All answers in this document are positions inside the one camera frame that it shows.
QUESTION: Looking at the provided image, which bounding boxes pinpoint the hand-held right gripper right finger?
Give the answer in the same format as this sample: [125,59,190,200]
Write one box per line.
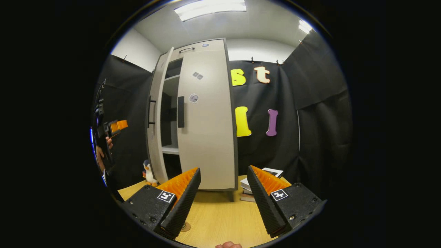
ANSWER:
[247,165,327,239]

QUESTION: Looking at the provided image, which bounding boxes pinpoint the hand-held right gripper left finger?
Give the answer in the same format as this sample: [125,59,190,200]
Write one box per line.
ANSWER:
[120,166,202,239]

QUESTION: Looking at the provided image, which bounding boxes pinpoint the grey cabinet door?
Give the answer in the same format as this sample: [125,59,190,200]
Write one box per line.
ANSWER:
[176,39,239,191]
[146,47,174,184]

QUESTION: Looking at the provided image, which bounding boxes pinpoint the grey cabinet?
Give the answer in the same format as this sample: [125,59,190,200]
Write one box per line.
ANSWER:
[152,38,239,192]

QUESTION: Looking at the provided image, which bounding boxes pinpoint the grey cabinet drawer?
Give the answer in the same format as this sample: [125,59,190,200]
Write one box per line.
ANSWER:
[162,39,226,55]

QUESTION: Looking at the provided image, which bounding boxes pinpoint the plain white book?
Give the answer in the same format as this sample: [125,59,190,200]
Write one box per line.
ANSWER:
[240,177,256,194]

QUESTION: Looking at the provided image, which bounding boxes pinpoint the penguin plush toy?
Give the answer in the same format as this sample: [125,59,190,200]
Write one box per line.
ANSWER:
[142,159,159,187]

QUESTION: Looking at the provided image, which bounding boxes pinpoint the black backdrop cloth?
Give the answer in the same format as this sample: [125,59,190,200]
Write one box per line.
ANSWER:
[91,29,352,202]

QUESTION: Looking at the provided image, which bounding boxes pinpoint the large ceiling light panel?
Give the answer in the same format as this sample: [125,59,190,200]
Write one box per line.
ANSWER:
[174,0,247,22]

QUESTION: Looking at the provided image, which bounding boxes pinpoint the small ceiling light panel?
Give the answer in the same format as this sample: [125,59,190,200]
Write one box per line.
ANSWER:
[298,19,313,34]

